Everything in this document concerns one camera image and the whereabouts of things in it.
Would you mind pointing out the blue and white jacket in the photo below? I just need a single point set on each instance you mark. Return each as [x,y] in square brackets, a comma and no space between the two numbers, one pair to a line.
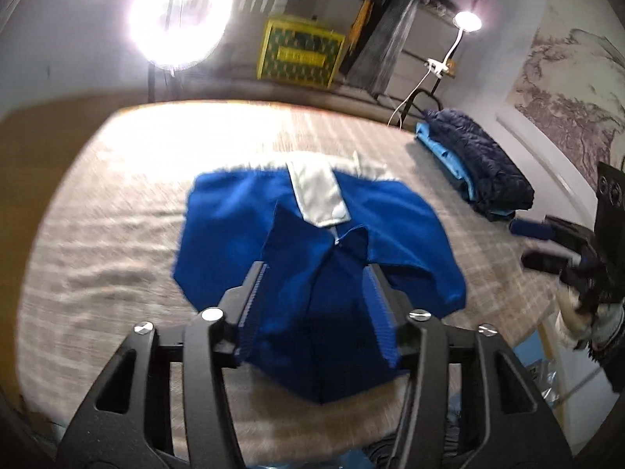
[317,221]

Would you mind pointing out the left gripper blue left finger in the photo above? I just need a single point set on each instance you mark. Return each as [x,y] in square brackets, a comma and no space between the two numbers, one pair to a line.
[244,307]

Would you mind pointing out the bright round studio light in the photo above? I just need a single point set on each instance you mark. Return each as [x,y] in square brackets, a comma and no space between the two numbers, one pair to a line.
[175,35]

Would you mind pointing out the black camera box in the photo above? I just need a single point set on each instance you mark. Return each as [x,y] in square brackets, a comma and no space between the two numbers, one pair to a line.
[609,219]

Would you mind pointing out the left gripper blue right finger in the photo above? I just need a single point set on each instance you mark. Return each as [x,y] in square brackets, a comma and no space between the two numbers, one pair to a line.
[389,311]

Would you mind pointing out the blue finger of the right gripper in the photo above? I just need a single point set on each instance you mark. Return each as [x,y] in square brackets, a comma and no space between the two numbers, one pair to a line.
[531,229]
[544,262]

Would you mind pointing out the dark navy folded jacket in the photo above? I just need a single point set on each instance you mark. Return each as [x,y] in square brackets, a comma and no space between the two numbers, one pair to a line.
[498,181]

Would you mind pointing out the yellow green storage box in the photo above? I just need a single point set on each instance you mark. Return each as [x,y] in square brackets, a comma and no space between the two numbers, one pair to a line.
[299,51]

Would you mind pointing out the plaid beige bed blanket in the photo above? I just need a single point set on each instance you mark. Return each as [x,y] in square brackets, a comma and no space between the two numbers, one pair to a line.
[103,257]

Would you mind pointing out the light blue folded garment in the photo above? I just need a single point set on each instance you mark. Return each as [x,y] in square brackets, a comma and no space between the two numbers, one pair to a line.
[457,175]

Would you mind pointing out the gloved right hand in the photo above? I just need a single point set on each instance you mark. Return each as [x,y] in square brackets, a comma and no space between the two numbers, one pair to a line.
[576,330]

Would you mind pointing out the white clip desk lamp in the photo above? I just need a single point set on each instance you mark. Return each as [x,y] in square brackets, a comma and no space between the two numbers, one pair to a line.
[465,22]

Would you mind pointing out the black metal clothes rack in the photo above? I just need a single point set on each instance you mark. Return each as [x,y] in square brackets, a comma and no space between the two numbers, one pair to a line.
[431,35]

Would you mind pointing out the landscape wall painting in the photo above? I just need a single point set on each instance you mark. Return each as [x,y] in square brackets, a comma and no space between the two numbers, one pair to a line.
[571,87]

